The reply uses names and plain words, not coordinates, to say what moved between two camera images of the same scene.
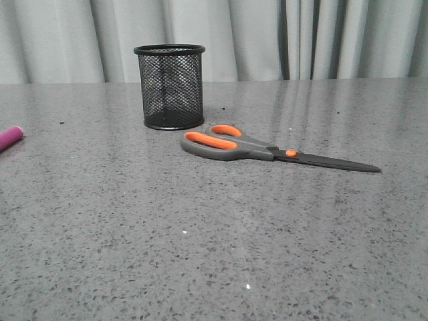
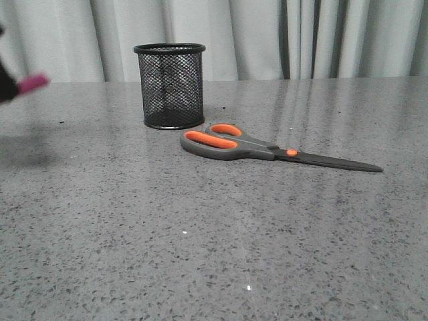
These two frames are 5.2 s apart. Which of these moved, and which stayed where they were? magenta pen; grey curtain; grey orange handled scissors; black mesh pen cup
Moved: magenta pen
Stayed: grey curtain; grey orange handled scissors; black mesh pen cup
